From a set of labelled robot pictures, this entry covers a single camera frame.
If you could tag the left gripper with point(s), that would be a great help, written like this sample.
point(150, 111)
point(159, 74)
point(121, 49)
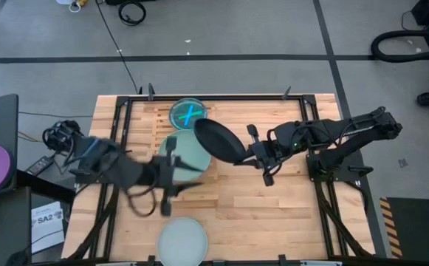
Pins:
point(169, 173)

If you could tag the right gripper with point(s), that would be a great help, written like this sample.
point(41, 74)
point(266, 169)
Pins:
point(266, 155)

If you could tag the wooden slatted shelf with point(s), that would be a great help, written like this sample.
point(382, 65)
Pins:
point(195, 184)

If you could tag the sage green plate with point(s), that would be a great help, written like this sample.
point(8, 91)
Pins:
point(192, 151)

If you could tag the black plate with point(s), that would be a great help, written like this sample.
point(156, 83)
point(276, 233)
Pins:
point(218, 140)

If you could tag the pale grey plate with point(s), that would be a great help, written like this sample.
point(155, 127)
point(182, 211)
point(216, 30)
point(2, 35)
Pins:
point(182, 242)

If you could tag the blue translucent plate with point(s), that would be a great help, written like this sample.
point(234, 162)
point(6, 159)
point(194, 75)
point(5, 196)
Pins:
point(179, 107)

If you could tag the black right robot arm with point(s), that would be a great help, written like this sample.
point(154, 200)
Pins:
point(347, 129)

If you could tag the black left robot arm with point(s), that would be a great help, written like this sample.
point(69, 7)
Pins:
point(103, 162)

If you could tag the black power adapter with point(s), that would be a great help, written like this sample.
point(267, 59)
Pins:
point(40, 165)

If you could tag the white paper sheet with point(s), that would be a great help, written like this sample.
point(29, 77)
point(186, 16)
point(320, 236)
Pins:
point(48, 232)

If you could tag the black hazard striped mat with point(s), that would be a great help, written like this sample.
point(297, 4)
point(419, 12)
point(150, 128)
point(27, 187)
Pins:
point(417, 225)

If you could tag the dark grey cabinet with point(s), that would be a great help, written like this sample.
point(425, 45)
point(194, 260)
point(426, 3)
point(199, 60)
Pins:
point(11, 229)

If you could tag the yellow plug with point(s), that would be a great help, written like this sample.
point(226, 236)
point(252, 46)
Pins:
point(83, 3)

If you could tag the white plastic bin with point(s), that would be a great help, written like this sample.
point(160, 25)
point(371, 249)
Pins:
point(65, 1)

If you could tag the black aluminium rig frame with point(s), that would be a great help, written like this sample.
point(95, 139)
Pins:
point(236, 98)

